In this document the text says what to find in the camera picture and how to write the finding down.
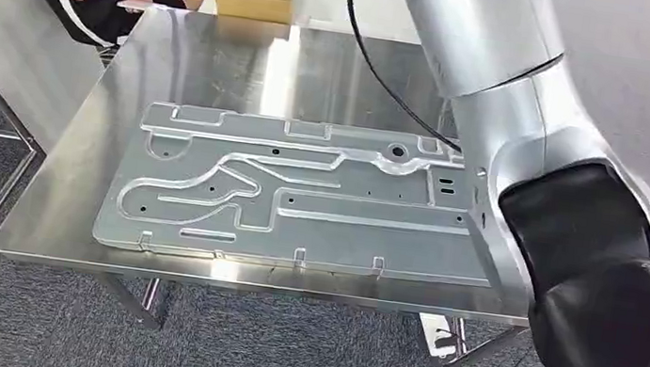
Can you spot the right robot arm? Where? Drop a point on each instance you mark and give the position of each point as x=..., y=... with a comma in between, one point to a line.
x=505, y=55

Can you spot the stamped metal plate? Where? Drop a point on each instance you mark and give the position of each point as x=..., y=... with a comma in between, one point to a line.
x=306, y=230

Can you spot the white power strip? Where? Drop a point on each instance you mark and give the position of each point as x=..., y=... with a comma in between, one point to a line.
x=436, y=338

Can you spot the stainless steel table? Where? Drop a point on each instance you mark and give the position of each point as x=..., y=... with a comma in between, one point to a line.
x=202, y=65

